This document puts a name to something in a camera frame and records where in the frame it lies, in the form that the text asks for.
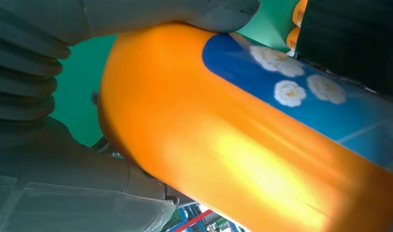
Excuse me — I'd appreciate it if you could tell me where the red bar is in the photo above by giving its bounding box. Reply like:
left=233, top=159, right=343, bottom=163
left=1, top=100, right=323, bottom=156
left=173, top=209, right=214, bottom=232

